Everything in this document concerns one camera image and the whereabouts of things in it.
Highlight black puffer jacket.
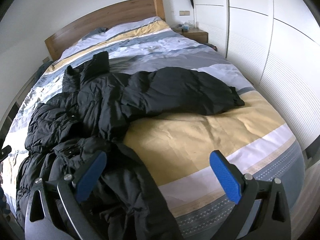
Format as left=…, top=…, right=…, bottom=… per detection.
left=16, top=52, right=244, bottom=239

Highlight dark clothes pile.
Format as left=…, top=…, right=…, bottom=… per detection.
left=35, top=61, right=54, bottom=82

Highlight low white shelf unit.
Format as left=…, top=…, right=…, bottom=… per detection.
left=1, top=74, right=36, bottom=143

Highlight striped duvet cover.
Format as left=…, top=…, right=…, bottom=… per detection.
left=1, top=17, right=304, bottom=239

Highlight grey-blue pillow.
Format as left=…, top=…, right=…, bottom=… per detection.
left=81, top=27, right=108, bottom=40

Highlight white sliding wardrobe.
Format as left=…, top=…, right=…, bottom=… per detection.
left=193, top=0, right=319, bottom=149

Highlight wooden nightstand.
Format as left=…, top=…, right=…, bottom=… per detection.
left=174, top=28, right=208, bottom=43

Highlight wooden headboard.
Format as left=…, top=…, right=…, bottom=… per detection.
left=45, top=0, right=165, bottom=61

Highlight items on nightstand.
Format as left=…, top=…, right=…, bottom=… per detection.
left=176, top=21, right=197, bottom=31

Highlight wall switch plate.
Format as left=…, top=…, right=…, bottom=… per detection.
left=179, top=10, right=190, bottom=16

